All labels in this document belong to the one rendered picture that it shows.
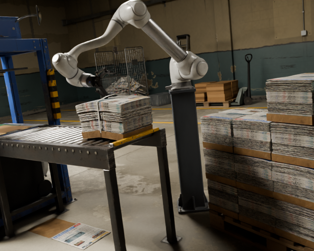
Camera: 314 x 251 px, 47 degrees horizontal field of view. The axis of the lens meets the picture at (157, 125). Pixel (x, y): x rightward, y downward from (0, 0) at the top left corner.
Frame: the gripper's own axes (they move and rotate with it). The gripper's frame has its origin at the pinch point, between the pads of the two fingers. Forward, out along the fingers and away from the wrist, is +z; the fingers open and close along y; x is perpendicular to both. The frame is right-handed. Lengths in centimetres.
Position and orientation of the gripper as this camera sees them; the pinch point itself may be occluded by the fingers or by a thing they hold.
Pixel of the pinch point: (113, 84)
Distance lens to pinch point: 227.4
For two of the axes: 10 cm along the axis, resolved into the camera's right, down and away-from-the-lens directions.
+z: 8.1, 1.8, -5.6
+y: -0.2, 9.6, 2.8
